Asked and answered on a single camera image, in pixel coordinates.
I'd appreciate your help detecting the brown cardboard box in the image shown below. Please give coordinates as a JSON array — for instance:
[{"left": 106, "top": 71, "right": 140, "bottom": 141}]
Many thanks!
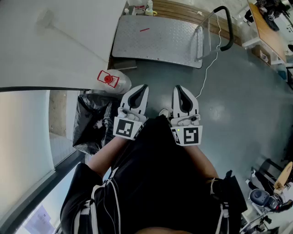
[{"left": 251, "top": 44, "right": 272, "bottom": 67}]

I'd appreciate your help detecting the brown wooden slat board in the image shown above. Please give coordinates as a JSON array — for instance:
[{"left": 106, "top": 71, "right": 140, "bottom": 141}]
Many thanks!
[{"left": 152, "top": 0, "right": 243, "bottom": 48}]

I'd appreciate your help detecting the person's right forearm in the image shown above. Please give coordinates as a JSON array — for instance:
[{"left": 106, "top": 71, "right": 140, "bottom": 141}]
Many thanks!
[{"left": 182, "top": 144, "right": 220, "bottom": 181}]

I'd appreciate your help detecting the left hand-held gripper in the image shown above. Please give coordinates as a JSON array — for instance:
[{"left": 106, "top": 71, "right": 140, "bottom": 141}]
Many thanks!
[{"left": 113, "top": 84, "right": 149, "bottom": 141}]

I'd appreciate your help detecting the black trash bag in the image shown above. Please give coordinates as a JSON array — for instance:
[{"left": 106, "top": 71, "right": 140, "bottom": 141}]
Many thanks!
[{"left": 72, "top": 93, "right": 122, "bottom": 155}]

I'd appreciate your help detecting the metal platform cart black handle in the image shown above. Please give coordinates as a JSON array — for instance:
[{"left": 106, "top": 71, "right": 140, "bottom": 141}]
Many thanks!
[{"left": 109, "top": 5, "right": 234, "bottom": 71}]

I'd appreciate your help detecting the person's left forearm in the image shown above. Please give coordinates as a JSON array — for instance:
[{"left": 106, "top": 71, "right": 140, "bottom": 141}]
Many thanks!
[{"left": 87, "top": 134, "right": 130, "bottom": 178}]

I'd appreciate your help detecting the person's black clothing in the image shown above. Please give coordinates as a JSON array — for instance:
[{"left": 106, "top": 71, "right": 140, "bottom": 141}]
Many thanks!
[{"left": 60, "top": 115, "right": 248, "bottom": 234}]

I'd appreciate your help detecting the grey round device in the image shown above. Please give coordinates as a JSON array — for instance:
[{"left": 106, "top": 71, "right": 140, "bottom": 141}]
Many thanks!
[{"left": 249, "top": 188, "right": 279, "bottom": 209}]

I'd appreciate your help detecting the dark window frame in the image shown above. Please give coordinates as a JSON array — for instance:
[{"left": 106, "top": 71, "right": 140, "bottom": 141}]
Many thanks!
[{"left": 0, "top": 152, "right": 87, "bottom": 234}]

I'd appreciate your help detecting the light wooden oval board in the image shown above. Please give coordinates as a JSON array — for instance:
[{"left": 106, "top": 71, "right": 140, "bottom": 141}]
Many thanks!
[{"left": 273, "top": 161, "right": 293, "bottom": 195}]

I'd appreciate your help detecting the clear water jug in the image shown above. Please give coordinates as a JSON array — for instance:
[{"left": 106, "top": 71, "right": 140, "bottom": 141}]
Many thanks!
[{"left": 97, "top": 68, "right": 133, "bottom": 95}]

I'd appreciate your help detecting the wooden top desk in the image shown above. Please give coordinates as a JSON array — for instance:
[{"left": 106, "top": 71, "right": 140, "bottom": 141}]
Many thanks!
[{"left": 241, "top": 0, "right": 289, "bottom": 67}]

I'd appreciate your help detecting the long white cable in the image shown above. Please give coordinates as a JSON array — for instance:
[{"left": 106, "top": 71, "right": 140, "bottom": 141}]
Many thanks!
[{"left": 194, "top": 11, "right": 224, "bottom": 99}]

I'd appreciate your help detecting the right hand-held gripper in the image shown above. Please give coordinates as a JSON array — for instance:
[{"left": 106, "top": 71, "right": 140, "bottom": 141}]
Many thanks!
[{"left": 170, "top": 85, "right": 204, "bottom": 147}]

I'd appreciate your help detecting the white paper notice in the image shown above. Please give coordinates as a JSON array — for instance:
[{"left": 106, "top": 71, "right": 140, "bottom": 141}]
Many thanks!
[{"left": 24, "top": 204, "right": 52, "bottom": 234}]

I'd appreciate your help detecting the black metal stool frame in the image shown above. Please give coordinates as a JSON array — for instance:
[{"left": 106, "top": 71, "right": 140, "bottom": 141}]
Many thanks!
[{"left": 254, "top": 159, "right": 284, "bottom": 183}]

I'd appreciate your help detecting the clear jug with red label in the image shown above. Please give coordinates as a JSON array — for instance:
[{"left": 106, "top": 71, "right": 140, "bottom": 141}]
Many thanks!
[{"left": 127, "top": 0, "right": 147, "bottom": 10}]

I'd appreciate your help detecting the white wall outlet plate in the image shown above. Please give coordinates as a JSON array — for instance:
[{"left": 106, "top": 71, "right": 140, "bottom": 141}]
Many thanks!
[{"left": 36, "top": 10, "right": 54, "bottom": 29}]

